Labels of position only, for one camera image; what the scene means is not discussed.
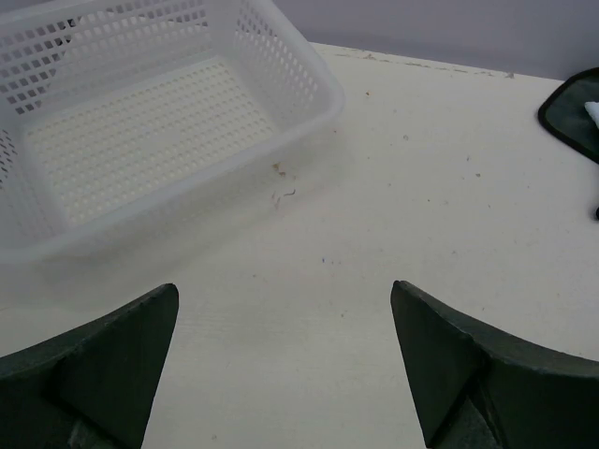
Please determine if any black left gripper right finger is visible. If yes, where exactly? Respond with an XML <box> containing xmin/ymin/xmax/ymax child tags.
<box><xmin>390</xmin><ymin>281</ymin><xmax>598</xmax><ymax>448</ymax></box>

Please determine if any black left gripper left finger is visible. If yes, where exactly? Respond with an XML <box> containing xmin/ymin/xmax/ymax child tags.
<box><xmin>1</xmin><ymin>283</ymin><xmax>179</xmax><ymax>448</ymax></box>

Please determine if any white perforated plastic basket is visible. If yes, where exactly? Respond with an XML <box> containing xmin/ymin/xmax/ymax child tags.
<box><xmin>1</xmin><ymin>1</ymin><xmax>344</xmax><ymax>264</ymax></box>

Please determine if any dark grey purple cloth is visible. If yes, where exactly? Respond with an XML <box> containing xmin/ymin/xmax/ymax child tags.
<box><xmin>537</xmin><ymin>67</ymin><xmax>598</xmax><ymax>164</ymax></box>

